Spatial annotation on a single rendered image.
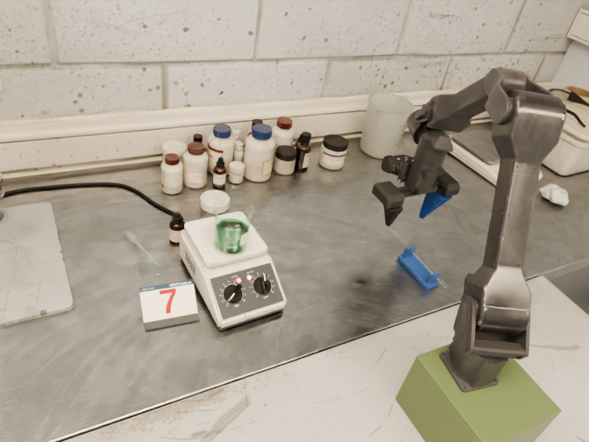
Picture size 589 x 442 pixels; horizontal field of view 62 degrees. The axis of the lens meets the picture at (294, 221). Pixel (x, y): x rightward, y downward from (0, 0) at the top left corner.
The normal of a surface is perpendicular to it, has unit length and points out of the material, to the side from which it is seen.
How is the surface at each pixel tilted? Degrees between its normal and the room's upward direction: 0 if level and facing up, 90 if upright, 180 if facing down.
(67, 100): 90
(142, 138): 90
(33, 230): 0
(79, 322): 0
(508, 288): 47
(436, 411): 90
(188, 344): 0
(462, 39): 90
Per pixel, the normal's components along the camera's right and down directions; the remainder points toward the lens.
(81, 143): 0.46, 0.60
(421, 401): -0.87, 0.18
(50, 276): 0.16, -0.78
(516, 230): 0.14, 0.10
